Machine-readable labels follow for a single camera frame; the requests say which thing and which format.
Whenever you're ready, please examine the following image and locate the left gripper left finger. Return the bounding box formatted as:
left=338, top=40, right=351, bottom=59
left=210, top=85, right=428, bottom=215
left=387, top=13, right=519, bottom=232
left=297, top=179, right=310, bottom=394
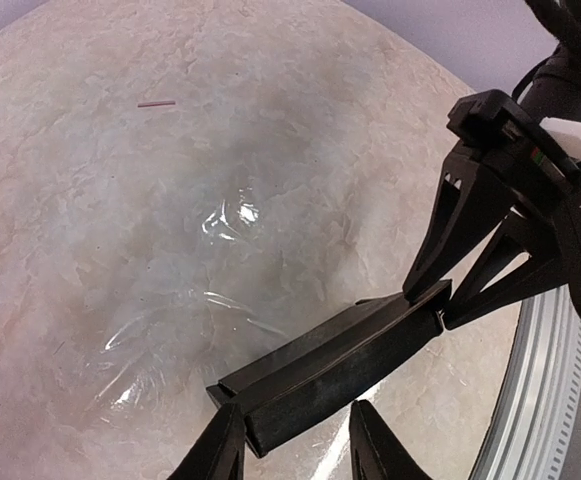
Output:
left=169, top=403, right=246, bottom=480

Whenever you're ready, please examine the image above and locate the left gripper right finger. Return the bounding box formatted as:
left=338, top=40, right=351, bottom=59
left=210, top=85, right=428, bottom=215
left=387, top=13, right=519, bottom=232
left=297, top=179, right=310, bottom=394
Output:
left=349, top=400, right=431, bottom=480

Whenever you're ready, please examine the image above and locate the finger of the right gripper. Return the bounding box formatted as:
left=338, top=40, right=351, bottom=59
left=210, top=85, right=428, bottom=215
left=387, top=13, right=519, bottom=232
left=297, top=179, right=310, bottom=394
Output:
left=443, top=212, right=567, bottom=330
left=403, top=142, right=513, bottom=300

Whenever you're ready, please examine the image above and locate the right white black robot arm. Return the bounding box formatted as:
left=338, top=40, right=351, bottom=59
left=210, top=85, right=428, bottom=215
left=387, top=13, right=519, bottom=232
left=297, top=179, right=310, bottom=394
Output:
left=403, top=1, right=581, bottom=329

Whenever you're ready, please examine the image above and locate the small pink stick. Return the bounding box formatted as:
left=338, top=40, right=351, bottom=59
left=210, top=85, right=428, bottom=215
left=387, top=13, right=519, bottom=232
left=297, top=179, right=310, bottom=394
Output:
left=137, top=100, right=176, bottom=108

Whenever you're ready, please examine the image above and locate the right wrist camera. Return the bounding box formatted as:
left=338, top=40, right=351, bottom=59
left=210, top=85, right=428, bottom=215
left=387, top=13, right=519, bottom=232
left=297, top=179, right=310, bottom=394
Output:
left=447, top=90, right=581, bottom=196

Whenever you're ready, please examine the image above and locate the front aluminium frame rail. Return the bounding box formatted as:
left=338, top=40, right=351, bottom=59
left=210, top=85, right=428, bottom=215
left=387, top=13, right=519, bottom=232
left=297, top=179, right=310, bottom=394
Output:
left=470, top=286, right=581, bottom=480

